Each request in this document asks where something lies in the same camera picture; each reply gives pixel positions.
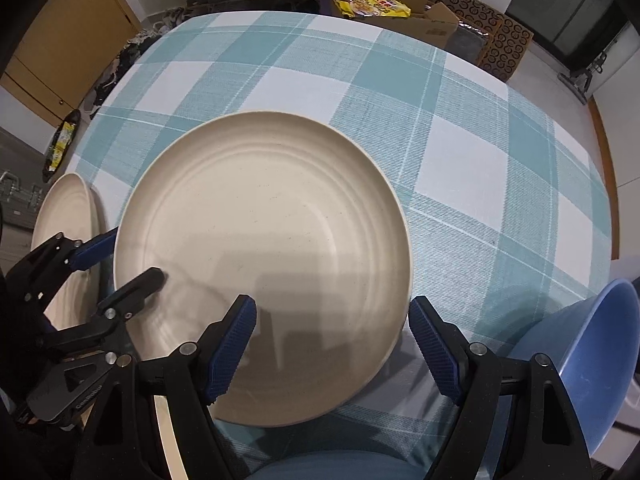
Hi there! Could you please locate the brown ring-patterned mat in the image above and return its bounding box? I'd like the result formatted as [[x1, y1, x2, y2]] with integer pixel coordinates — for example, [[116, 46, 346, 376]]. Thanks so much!
[[402, 0, 535, 81]]

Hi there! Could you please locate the silver suitcase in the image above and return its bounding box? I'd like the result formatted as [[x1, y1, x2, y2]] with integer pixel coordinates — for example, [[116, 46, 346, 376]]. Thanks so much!
[[0, 170, 48, 231]]

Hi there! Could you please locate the waste bin with yellow wrappers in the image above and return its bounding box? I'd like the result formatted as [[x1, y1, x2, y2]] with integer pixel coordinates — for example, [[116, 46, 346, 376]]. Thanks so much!
[[42, 109, 82, 181]]

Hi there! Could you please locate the tan wooden door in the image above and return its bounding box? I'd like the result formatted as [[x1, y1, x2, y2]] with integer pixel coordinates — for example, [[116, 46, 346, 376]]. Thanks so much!
[[0, 0, 141, 128]]

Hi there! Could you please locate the dark grey foil sheet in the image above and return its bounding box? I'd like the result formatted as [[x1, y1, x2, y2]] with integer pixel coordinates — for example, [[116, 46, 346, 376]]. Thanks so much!
[[450, 22, 490, 61]]

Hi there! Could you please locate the yellow snack packet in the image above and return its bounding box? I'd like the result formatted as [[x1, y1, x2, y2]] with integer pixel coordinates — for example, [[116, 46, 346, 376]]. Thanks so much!
[[334, 0, 412, 18]]

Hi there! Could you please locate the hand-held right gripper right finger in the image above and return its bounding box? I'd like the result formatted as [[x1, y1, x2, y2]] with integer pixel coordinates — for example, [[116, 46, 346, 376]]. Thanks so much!
[[409, 295, 593, 480]]

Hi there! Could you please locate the open cardboard box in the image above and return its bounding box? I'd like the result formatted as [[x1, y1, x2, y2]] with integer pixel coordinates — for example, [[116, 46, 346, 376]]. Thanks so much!
[[327, 0, 461, 51]]

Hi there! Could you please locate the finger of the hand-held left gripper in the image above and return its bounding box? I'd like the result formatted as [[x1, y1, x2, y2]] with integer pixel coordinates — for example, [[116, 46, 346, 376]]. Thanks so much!
[[32, 267, 167, 358], [15, 227, 120, 311]]

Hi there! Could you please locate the black-framed glass door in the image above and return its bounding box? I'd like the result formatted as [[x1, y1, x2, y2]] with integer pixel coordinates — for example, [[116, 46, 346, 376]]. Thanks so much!
[[505, 0, 631, 68]]

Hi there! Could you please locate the beige round plate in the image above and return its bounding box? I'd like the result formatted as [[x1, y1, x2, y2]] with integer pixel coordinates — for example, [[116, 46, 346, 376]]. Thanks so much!
[[31, 172, 101, 331], [113, 111, 413, 428], [154, 394, 177, 480]]

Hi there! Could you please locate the grey stick vacuum cleaner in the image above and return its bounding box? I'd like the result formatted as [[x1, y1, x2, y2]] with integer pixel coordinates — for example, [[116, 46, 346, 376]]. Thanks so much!
[[557, 52, 608, 106]]

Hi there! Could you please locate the pile of dark shoes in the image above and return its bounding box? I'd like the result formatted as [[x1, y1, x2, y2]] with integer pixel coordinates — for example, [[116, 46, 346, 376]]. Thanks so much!
[[80, 7, 188, 116]]

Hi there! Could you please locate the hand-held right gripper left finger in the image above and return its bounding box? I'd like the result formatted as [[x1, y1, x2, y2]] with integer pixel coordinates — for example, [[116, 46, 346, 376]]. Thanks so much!
[[75, 294, 258, 480]]

